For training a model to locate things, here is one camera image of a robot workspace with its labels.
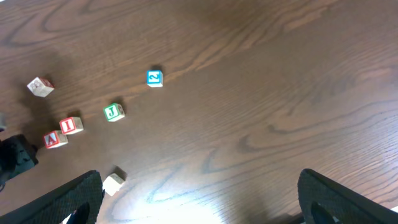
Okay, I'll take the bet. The green letter J block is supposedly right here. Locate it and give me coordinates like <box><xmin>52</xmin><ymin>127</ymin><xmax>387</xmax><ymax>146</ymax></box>
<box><xmin>103</xmin><ymin>103</ymin><xmax>126</xmax><ymax>122</ymax></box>

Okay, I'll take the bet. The blue number 2 block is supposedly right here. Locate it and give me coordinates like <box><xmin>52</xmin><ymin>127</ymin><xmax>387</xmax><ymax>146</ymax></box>
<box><xmin>146</xmin><ymin>70</ymin><xmax>164</xmax><ymax>88</ymax></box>

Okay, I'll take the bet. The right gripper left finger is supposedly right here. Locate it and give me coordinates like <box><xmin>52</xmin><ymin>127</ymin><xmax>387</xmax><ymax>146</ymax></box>
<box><xmin>1</xmin><ymin>170</ymin><xmax>104</xmax><ymax>224</ymax></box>

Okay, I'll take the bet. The plain wooden block top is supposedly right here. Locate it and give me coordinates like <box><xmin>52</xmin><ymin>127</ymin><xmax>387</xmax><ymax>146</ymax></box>
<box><xmin>27</xmin><ymin>77</ymin><xmax>55</xmax><ymax>98</ymax></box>

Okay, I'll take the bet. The red letter I block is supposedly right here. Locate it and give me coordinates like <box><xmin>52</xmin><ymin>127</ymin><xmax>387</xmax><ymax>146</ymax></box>
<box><xmin>59</xmin><ymin>117</ymin><xmax>84</xmax><ymax>135</ymax></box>

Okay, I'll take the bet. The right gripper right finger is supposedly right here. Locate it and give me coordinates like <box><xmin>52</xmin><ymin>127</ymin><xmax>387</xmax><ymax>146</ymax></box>
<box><xmin>297</xmin><ymin>169</ymin><xmax>397</xmax><ymax>224</ymax></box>

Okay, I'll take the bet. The red letter A block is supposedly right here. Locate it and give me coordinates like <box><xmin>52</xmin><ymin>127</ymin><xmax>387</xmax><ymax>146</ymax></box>
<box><xmin>43</xmin><ymin>130</ymin><xmax>68</xmax><ymax>149</ymax></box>

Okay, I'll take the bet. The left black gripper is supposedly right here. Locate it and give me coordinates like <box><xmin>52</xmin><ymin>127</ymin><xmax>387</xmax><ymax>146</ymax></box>
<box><xmin>1</xmin><ymin>134</ymin><xmax>39</xmax><ymax>185</ymax></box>

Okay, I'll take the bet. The wooden block red side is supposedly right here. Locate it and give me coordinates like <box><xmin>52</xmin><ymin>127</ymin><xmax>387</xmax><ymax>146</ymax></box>
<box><xmin>103</xmin><ymin>173</ymin><xmax>125</xmax><ymax>196</ymax></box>

